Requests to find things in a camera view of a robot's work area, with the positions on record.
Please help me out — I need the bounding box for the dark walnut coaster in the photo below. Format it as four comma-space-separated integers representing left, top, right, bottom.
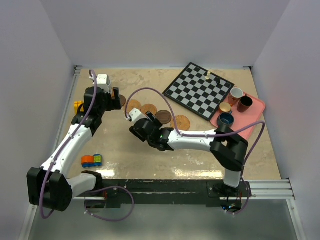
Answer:
111, 90, 127, 107
155, 110, 172, 125

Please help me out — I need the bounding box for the small woven rattan coaster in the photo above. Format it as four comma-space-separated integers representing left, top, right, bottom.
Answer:
126, 99, 142, 114

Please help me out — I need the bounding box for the light wooden coaster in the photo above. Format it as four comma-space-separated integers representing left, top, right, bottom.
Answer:
140, 103, 158, 115

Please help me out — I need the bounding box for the large woven rattan coaster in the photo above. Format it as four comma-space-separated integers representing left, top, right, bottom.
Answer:
170, 115, 191, 131

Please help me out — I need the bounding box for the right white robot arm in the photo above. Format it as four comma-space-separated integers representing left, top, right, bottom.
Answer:
127, 108, 249, 197

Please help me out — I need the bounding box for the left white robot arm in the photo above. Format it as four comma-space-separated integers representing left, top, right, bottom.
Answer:
26, 86, 122, 212

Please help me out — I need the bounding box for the dark blue cup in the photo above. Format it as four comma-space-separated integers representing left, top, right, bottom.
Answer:
217, 112, 235, 127

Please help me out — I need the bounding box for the copper orange cup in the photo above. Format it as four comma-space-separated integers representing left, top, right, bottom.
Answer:
218, 102, 232, 114

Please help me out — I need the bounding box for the black maroon cup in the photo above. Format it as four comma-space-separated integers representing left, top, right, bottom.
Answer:
237, 95, 253, 113

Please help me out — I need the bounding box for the yellow toy block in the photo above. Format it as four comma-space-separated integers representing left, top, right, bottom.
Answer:
74, 101, 84, 115

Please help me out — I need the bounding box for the black white chessboard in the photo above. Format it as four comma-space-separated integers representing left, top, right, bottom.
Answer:
163, 62, 235, 121

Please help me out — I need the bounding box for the orange toy car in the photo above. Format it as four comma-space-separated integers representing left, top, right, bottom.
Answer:
81, 154, 103, 168

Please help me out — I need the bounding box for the white chess piece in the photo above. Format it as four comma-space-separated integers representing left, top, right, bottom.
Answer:
205, 71, 211, 80

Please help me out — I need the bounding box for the white floral mug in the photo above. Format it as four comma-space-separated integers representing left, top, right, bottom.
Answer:
228, 87, 244, 105

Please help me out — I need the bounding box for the pink plastic tray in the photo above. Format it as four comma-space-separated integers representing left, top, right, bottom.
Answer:
210, 92, 266, 141

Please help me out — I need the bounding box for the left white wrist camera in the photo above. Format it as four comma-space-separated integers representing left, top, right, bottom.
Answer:
96, 74, 111, 93

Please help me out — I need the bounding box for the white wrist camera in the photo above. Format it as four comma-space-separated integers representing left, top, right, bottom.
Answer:
96, 74, 111, 93
126, 108, 146, 125

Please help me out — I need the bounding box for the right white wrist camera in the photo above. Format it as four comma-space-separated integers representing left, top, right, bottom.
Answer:
126, 108, 146, 125

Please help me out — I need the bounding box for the aluminium left rail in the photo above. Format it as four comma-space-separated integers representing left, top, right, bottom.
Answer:
44, 65, 83, 168

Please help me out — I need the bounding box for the aluminium rail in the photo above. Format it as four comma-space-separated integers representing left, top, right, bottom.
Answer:
44, 65, 83, 168
72, 178, 297, 201

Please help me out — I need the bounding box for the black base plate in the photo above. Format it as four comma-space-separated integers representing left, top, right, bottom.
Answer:
74, 178, 252, 209

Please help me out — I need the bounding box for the aluminium front rail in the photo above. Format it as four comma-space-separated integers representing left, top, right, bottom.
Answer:
72, 178, 297, 201

